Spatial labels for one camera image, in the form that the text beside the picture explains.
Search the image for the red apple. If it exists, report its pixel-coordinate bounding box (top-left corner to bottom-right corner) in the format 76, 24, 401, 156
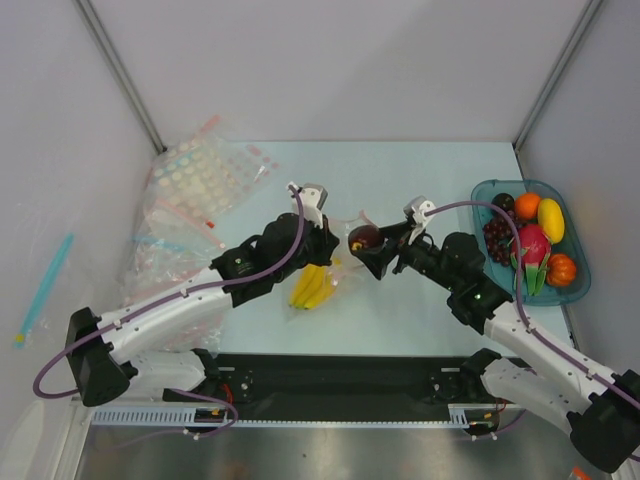
348, 224, 384, 252

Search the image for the pink dotted zip top bag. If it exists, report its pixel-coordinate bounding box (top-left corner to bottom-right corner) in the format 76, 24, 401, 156
285, 210, 374, 318

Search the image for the yellow banana bunch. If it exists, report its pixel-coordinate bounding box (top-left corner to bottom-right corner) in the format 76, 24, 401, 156
289, 265, 336, 310

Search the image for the pink dragon fruit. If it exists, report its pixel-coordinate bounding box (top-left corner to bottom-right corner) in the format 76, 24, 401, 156
510, 224, 551, 296

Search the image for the yellow mango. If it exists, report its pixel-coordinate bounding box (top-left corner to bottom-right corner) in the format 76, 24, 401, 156
537, 198, 565, 244

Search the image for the orange small pumpkin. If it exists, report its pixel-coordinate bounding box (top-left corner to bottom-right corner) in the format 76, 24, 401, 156
546, 253, 577, 288

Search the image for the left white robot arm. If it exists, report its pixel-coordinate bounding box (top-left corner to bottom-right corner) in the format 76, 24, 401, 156
64, 213, 339, 407

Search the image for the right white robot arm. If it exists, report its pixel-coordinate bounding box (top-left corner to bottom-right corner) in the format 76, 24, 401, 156
348, 223, 639, 473

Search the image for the pile of zip bags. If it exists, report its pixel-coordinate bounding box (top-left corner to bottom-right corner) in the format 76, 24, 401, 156
107, 113, 284, 351

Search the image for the purple grape bunch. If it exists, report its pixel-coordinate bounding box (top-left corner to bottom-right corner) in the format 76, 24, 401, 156
482, 213, 514, 267

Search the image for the dark plum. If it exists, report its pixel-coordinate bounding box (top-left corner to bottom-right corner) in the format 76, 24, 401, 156
491, 193, 515, 212

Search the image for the orange fruit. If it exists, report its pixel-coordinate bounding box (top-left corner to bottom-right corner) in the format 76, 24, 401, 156
514, 192, 542, 221

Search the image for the teal plastic fruit bin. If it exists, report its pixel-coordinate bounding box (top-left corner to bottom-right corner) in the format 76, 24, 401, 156
471, 180, 591, 306

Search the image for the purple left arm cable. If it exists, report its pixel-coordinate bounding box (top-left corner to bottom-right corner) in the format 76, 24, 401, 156
32, 185, 307, 444

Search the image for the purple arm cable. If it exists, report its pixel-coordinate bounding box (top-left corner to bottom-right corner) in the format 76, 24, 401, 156
32, 185, 307, 444
424, 200, 640, 441

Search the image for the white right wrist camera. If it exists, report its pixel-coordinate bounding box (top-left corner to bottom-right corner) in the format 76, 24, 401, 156
403, 196, 436, 245

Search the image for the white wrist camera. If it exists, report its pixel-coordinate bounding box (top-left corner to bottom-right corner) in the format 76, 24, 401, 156
403, 196, 436, 245
287, 182, 328, 228

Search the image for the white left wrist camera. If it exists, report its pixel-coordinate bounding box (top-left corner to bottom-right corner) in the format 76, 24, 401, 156
287, 182, 328, 228

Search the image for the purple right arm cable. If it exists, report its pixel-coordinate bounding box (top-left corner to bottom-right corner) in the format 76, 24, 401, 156
424, 200, 640, 441

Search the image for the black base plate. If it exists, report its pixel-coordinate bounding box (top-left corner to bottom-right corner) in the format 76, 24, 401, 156
194, 354, 507, 414

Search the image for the aluminium frame rail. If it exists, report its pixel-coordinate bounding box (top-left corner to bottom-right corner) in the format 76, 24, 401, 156
69, 364, 615, 407

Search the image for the white slotted cable duct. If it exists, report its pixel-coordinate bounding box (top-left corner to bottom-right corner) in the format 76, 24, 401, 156
91, 405, 497, 429

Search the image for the blue zipper bag on wall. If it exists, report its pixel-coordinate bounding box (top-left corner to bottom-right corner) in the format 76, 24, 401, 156
12, 233, 119, 351

